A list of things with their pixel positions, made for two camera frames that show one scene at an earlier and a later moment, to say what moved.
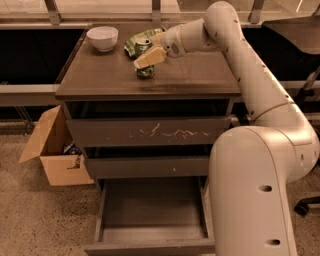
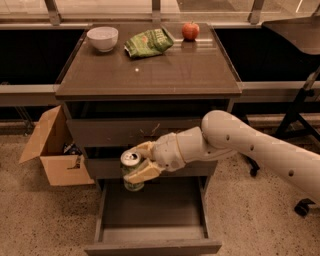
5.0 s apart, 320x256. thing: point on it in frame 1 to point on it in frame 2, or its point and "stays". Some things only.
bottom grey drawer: [152, 215] stays
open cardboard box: [56, 148] stays
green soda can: [148, 71] to [129, 163]
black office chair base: [302, 206] stays
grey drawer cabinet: [152, 135] stays
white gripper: [170, 43] to [168, 150]
